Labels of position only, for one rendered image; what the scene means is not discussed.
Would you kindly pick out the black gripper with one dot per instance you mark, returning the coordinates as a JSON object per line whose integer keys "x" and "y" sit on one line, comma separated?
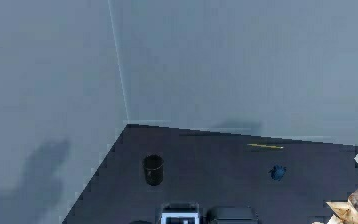
{"x": 140, "y": 222}

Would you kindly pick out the black cylindrical cup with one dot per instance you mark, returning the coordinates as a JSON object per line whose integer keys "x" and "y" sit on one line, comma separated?
{"x": 153, "y": 171}

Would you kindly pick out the blue crumpled object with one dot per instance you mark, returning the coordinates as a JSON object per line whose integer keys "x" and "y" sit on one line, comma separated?
{"x": 277, "y": 173}

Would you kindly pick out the yellow pencil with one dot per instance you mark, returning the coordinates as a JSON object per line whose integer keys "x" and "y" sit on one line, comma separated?
{"x": 265, "y": 146}

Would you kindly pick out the tan and grey lumpy object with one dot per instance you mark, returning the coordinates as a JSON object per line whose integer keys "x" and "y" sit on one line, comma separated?
{"x": 353, "y": 208}

